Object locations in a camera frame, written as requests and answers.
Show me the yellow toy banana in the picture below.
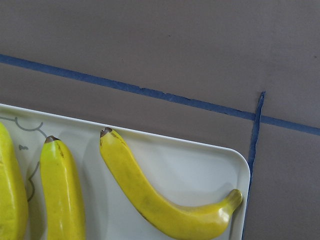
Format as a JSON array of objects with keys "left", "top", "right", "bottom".
[{"left": 0, "top": 124, "right": 28, "bottom": 240}]

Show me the white bear-print tray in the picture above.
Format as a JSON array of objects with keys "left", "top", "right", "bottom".
[{"left": 0, "top": 104, "right": 250, "bottom": 240}]

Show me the large yellow banana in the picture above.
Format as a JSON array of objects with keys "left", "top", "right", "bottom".
[{"left": 99, "top": 126, "right": 244, "bottom": 240}]

